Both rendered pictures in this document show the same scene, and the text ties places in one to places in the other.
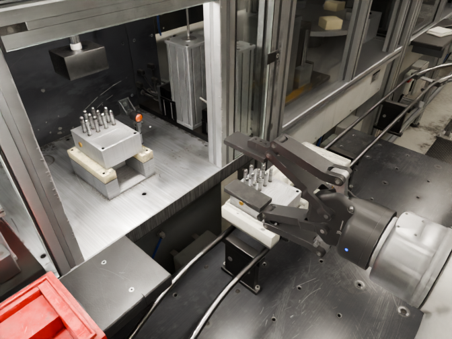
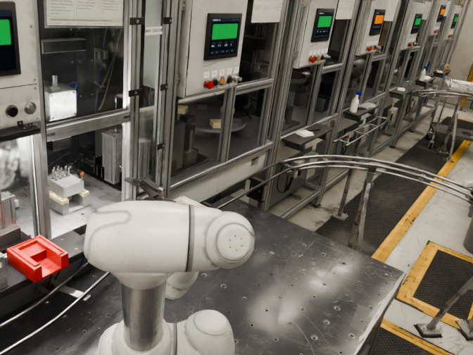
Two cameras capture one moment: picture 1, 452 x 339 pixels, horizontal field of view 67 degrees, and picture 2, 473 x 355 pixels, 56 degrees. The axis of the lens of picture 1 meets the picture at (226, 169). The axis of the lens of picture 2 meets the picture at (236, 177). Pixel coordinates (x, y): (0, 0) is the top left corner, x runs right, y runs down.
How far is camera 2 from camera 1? 1.15 m
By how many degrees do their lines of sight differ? 15
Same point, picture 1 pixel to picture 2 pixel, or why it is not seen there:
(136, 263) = (78, 240)
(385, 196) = not seen: hidden behind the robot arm
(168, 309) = (89, 282)
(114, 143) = (70, 184)
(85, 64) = (61, 144)
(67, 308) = (51, 245)
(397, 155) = (255, 213)
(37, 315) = (36, 248)
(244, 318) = not seen: hidden behind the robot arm
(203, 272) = not seen: hidden behind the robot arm
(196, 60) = (119, 144)
